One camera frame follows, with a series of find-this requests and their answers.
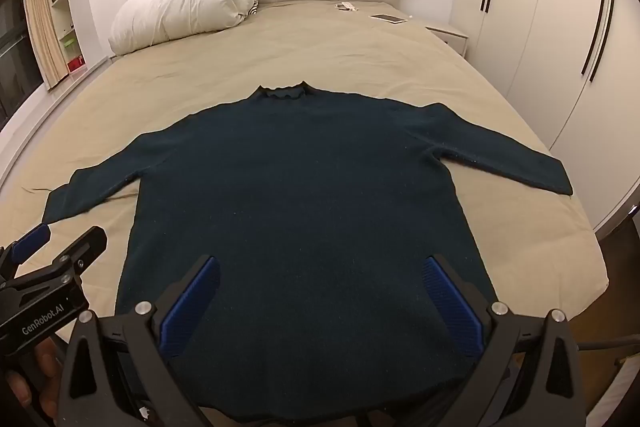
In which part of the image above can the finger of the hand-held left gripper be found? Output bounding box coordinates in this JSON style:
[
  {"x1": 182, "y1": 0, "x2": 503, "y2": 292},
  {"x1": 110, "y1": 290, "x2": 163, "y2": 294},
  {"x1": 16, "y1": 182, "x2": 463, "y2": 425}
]
[
  {"x1": 14, "y1": 226, "x2": 109, "y2": 297},
  {"x1": 0, "y1": 223, "x2": 52, "y2": 283}
]

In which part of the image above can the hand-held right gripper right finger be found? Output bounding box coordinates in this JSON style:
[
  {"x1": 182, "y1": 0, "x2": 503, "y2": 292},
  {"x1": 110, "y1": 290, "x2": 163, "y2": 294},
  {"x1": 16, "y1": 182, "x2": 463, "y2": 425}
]
[{"x1": 421, "y1": 253, "x2": 588, "y2": 427}]

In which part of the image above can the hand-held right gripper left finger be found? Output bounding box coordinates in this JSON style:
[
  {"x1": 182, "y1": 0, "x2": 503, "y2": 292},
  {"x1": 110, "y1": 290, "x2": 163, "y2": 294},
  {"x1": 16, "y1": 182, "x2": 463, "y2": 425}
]
[{"x1": 62, "y1": 254, "x2": 236, "y2": 427}]

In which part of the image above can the dark teal sweater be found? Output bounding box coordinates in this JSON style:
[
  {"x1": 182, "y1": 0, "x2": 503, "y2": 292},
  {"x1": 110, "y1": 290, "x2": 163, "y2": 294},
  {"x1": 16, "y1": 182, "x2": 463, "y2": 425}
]
[{"x1": 44, "y1": 80, "x2": 574, "y2": 425}]

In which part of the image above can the person's left hand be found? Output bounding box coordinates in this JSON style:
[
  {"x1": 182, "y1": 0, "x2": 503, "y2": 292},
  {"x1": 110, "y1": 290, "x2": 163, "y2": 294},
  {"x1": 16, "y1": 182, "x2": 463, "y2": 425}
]
[{"x1": 4, "y1": 334, "x2": 68, "y2": 423}]

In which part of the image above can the beige curtain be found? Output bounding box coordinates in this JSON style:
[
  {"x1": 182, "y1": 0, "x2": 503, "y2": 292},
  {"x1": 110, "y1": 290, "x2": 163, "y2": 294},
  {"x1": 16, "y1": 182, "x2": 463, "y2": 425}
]
[{"x1": 22, "y1": 0, "x2": 67, "y2": 90}]

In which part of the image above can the white rolled duvet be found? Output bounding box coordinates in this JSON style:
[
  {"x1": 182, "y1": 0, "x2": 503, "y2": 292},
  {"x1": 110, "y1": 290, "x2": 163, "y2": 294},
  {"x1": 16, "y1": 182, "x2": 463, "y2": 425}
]
[{"x1": 107, "y1": 0, "x2": 261, "y2": 56}]

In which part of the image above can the white nightstand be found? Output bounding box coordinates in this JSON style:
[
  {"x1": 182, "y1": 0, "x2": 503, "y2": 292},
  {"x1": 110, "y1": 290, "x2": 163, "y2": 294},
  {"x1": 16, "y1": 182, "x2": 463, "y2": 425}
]
[{"x1": 425, "y1": 24, "x2": 471, "y2": 58}]

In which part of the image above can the beige bed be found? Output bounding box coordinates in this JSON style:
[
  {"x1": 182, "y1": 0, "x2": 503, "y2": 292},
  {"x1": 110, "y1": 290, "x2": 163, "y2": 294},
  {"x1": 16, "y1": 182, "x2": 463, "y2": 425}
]
[{"x1": 0, "y1": 0, "x2": 611, "y2": 358}]

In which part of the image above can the white wardrobe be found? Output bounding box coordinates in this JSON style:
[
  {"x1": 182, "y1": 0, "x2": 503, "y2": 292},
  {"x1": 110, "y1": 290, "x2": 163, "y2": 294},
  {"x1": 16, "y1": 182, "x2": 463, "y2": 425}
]
[{"x1": 457, "y1": 0, "x2": 640, "y2": 228}]

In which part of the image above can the white wall shelf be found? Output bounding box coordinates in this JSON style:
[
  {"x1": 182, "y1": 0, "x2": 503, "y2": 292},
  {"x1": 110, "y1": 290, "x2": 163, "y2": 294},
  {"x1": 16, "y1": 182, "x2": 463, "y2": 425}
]
[{"x1": 45, "y1": 0, "x2": 90, "y2": 76}]

